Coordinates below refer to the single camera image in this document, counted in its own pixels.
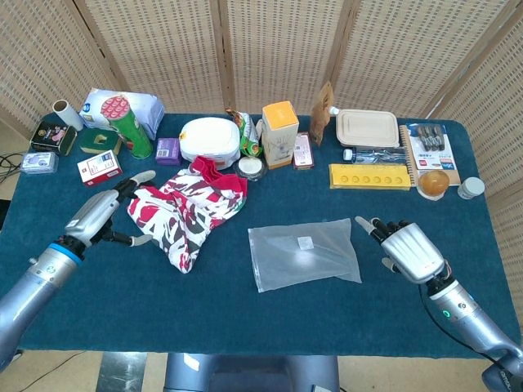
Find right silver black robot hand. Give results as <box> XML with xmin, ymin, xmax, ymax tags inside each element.
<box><xmin>354</xmin><ymin>215</ymin><xmax>446</xmax><ymax>285</ymax></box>

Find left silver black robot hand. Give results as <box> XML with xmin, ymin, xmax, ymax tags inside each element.
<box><xmin>64</xmin><ymin>170</ymin><xmax>157</xmax><ymax>248</ymax></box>

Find red white patterned garment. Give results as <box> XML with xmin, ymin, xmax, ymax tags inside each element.
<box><xmin>126</xmin><ymin>154</ymin><xmax>249</xmax><ymax>274</ymax></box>

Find clear plastic zip bag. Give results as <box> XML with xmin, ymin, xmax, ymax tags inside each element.
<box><xmin>247</xmin><ymin>217</ymin><xmax>363</xmax><ymax>293</ymax></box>

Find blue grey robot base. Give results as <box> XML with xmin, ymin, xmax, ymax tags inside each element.
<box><xmin>163</xmin><ymin>351</ymin><xmax>341</xmax><ymax>392</ymax></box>

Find green snack packet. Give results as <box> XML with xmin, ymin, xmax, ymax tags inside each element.
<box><xmin>225</xmin><ymin>107</ymin><xmax>265</xmax><ymax>158</ymax></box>

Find red white carton box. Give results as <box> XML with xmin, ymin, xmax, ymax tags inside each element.
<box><xmin>77</xmin><ymin>149</ymin><xmax>123</xmax><ymax>188</ymax></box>

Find orange jelly cup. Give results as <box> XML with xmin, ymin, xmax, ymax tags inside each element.
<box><xmin>417</xmin><ymin>169</ymin><xmax>450</xmax><ymax>201</ymax></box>

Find green yellow box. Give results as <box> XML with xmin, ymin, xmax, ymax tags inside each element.
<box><xmin>78</xmin><ymin>128</ymin><xmax>123</xmax><ymax>156</ymax></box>

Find clear blue plastic pack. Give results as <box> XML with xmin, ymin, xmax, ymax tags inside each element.
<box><xmin>20</xmin><ymin>151</ymin><xmax>60</xmax><ymax>176</ymax></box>

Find brown spiral notebook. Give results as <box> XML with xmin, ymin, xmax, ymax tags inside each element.
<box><xmin>398</xmin><ymin>123</ymin><xmax>462</xmax><ymax>188</ymax></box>

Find small white jar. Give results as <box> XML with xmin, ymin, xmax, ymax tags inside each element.
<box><xmin>457</xmin><ymin>176</ymin><xmax>486</xmax><ymax>201</ymax></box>

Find yellow tray with holes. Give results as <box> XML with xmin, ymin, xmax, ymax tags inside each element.
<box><xmin>329</xmin><ymin>163</ymin><xmax>412</xmax><ymax>191</ymax></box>

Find dark green tin box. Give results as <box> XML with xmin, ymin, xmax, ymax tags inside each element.
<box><xmin>29</xmin><ymin>121</ymin><xmax>78</xmax><ymax>157</ymax></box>

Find green chips can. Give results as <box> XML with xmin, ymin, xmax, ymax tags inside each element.
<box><xmin>101</xmin><ymin>94</ymin><xmax>154</xmax><ymax>160</ymax></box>

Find pen blister pack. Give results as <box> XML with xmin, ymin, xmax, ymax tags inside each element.
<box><xmin>410</xmin><ymin>122</ymin><xmax>458</xmax><ymax>172</ymax></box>

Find purple small box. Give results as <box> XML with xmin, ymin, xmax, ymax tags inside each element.
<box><xmin>155</xmin><ymin>137</ymin><xmax>182</xmax><ymax>167</ymax></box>

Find blue carpet table cover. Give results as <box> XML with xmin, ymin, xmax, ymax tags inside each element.
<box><xmin>0</xmin><ymin>112</ymin><xmax>522</xmax><ymax>360</ymax></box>

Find clear water bottle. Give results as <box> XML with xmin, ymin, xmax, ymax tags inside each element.
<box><xmin>342</xmin><ymin>146</ymin><xmax>409</xmax><ymax>165</ymax></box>

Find white cardboard tube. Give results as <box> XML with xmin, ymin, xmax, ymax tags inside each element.
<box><xmin>51</xmin><ymin>99</ymin><xmax>85</xmax><ymax>132</ymax></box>

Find white blue tissue pack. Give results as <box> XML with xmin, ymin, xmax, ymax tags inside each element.
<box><xmin>79</xmin><ymin>87</ymin><xmax>166</xmax><ymax>141</ymax></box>

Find beige lidded lunch box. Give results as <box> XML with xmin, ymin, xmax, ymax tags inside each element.
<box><xmin>335</xmin><ymin>109</ymin><xmax>400</xmax><ymax>149</ymax></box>

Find white plastic tub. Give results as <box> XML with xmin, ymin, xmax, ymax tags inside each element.
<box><xmin>178</xmin><ymin>117</ymin><xmax>242</xmax><ymax>171</ymax></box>

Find pink small box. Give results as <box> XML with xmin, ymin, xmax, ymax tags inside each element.
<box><xmin>293</xmin><ymin>131</ymin><xmax>315</xmax><ymax>171</ymax></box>

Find brown spout pouch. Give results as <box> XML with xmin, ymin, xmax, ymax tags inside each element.
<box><xmin>309</xmin><ymin>80</ymin><xmax>340</xmax><ymax>147</ymax></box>

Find shiny grey metal plate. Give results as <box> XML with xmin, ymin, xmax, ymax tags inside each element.
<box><xmin>99</xmin><ymin>351</ymin><xmax>148</xmax><ymax>392</ymax></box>

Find small patterned bowl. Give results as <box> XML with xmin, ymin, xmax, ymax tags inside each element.
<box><xmin>236</xmin><ymin>155</ymin><xmax>269</xmax><ymax>183</ymax></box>

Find orange cream tall carton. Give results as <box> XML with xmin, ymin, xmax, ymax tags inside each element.
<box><xmin>261</xmin><ymin>100</ymin><xmax>301</xmax><ymax>171</ymax></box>

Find wicker folding screen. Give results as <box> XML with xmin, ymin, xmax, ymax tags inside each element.
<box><xmin>0</xmin><ymin>0</ymin><xmax>523</xmax><ymax>340</ymax></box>

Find black right hand cable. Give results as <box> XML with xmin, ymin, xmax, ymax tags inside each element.
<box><xmin>418</xmin><ymin>285</ymin><xmax>499</xmax><ymax>364</ymax></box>

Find black floor cables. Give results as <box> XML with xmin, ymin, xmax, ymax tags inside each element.
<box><xmin>0</xmin><ymin>151</ymin><xmax>25</xmax><ymax>185</ymax></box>

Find thin black floor cable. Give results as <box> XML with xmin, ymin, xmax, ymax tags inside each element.
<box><xmin>20</xmin><ymin>350</ymin><xmax>87</xmax><ymax>392</ymax></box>

